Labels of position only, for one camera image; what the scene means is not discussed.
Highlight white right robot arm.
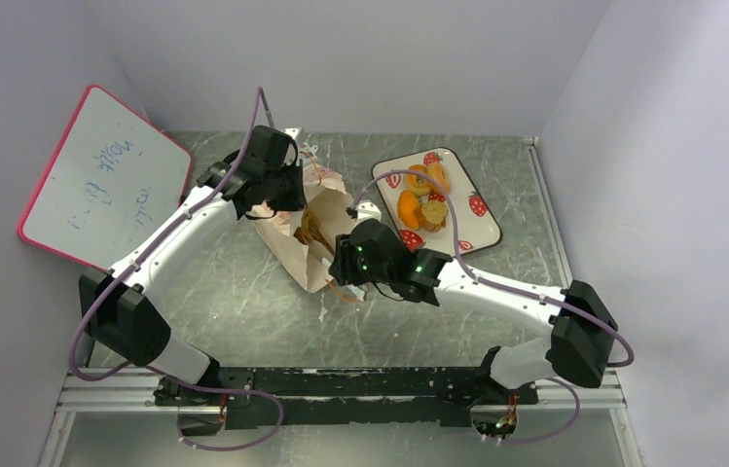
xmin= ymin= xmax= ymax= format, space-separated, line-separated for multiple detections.
xmin=329 ymin=219 xmax=618 ymax=403

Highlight strawberry print white tray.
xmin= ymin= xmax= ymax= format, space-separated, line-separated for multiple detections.
xmin=371 ymin=147 xmax=503 ymax=255

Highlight brown round bread slice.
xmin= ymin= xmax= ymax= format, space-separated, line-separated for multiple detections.
xmin=416 ymin=200 xmax=450 ymax=233

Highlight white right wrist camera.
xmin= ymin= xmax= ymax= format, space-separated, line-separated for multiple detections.
xmin=354 ymin=200 xmax=382 ymax=225

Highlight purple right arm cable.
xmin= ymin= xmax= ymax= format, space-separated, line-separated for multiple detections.
xmin=347 ymin=168 xmax=635 ymax=448

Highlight orange fake bread roll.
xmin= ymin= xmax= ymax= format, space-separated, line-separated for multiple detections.
xmin=426 ymin=162 xmax=451 ymax=195

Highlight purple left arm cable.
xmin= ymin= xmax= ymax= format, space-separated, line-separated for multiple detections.
xmin=67 ymin=87 xmax=284 ymax=452

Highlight clear plastic package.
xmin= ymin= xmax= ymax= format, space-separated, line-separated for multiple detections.
xmin=299 ymin=143 xmax=318 ymax=161

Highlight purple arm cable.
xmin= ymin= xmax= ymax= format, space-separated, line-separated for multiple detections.
xmin=67 ymin=87 xmax=284 ymax=452
xmin=347 ymin=168 xmax=635 ymax=448

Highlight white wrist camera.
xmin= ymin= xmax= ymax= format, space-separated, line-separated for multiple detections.
xmin=282 ymin=127 xmax=304 ymax=145
xmin=354 ymin=200 xmax=382 ymax=225

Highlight orange fake donut bread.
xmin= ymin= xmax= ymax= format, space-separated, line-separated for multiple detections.
xmin=403 ymin=164 xmax=432 ymax=198

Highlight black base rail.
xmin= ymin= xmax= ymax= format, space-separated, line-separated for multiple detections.
xmin=154 ymin=367 xmax=537 ymax=430

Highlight pink framed whiteboard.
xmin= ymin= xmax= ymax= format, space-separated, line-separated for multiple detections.
xmin=17 ymin=85 xmax=193 ymax=268

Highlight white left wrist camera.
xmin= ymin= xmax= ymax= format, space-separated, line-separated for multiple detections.
xmin=282 ymin=127 xmax=304 ymax=145

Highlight beige paper gift bag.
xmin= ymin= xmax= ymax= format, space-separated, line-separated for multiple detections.
xmin=250 ymin=162 xmax=364 ymax=304

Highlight orange fake bread bun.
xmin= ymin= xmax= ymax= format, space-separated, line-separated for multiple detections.
xmin=396 ymin=190 xmax=420 ymax=231

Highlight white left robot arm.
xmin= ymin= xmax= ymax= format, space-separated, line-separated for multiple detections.
xmin=79 ymin=126 xmax=307 ymax=405

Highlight metal food tongs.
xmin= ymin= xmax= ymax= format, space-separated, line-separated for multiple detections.
xmin=292 ymin=207 xmax=350 ymax=269

